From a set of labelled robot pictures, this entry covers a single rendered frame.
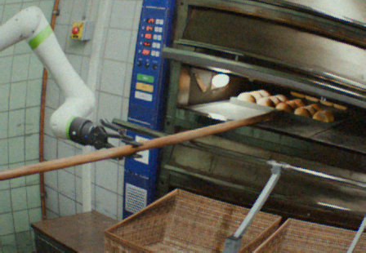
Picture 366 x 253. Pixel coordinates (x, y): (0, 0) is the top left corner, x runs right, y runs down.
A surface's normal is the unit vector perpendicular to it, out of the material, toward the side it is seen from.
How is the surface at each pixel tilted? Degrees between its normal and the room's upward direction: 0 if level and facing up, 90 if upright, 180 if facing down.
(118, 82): 90
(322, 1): 70
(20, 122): 90
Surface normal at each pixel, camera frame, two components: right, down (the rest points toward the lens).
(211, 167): -0.52, -0.24
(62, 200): -0.59, 0.11
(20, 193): 0.80, 0.21
